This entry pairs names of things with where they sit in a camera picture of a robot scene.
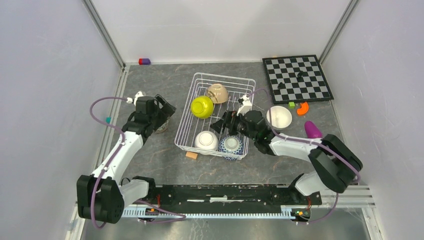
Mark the black and white chessboard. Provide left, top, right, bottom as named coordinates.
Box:
left=262, top=54, right=334, bottom=105

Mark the red floral pattern bowl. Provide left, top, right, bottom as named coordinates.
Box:
left=155, top=119, right=170, bottom=134

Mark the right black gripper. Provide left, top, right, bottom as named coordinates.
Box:
left=210, top=109, right=257, bottom=141

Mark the plain white bowl in rack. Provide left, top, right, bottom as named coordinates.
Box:
left=194, top=130, right=219, bottom=151

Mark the white bowl outside rack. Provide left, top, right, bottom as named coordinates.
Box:
left=266, top=105, right=293, bottom=130

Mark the yellow-green bowl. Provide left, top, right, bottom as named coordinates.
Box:
left=190, top=95, right=214, bottom=119

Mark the red and purple block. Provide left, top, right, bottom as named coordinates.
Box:
left=138, top=58, right=151, bottom=65

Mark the small wooden block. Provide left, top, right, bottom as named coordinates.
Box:
left=185, top=151, right=198, bottom=160

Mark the black chess piece lower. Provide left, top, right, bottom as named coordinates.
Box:
left=277, top=82, right=285, bottom=90

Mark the purple plastic scoop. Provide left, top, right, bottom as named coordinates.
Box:
left=304, top=120, right=323, bottom=139

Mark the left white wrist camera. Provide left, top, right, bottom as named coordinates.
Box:
left=126, top=91, right=146, bottom=106

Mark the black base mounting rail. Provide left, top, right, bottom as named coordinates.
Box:
left=143, top=184, right=322, bottom=214

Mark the beige bowl with leaf motif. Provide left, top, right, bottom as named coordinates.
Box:
left=206, top=83, right=229, bottom=104

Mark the blue patterned bowl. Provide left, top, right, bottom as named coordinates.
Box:
left=217, top=135, right=244, bottom=161

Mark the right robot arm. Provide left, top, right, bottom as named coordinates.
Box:
left=210, top=110, right=363, bottom=204

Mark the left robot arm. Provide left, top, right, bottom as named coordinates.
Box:
left=76, top=91, right=176, bottom=227

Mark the orange curved toy piece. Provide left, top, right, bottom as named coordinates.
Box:
left=296, top=102, right=309, bottom=116

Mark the white wire dish rack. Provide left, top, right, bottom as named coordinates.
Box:
left=174, top=72, right=256, bottom=160

